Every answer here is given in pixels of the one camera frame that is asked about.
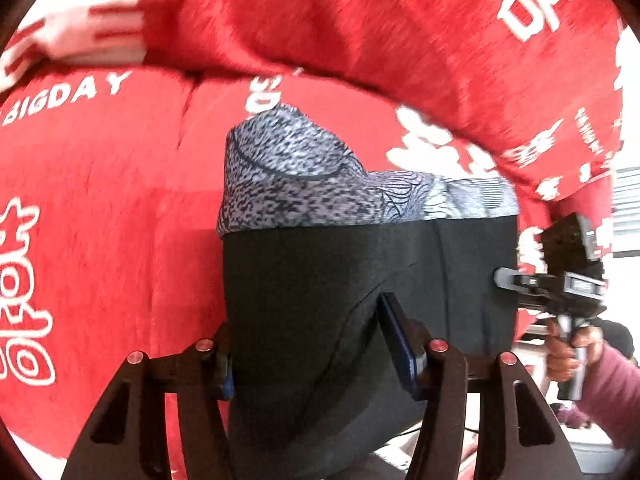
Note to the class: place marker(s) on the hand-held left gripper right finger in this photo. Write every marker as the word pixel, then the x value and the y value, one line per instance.
pixel 399 347

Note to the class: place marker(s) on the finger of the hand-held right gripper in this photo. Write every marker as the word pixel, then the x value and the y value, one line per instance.
pixel 515 281

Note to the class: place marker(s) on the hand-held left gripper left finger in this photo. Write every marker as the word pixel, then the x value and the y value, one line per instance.
pixel 226 377

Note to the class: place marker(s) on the black pants with grey waistband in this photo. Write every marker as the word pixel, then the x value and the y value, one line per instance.
pixel 325 270

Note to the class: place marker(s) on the person's right forearm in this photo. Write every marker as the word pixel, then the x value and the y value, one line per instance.
pixel 612 400

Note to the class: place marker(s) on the person's right hand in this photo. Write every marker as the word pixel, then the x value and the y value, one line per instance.
pixel 560 362

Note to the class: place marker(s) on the dark cloth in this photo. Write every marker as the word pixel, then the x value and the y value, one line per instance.
pixel 617 337

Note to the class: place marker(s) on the white container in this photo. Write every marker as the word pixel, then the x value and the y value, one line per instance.
pixel 595 455

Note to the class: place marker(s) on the red printed blanket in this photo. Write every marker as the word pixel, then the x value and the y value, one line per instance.
pixel 115 220

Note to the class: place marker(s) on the red and white printed quilt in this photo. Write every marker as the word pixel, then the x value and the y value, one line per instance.
pixel 350 25

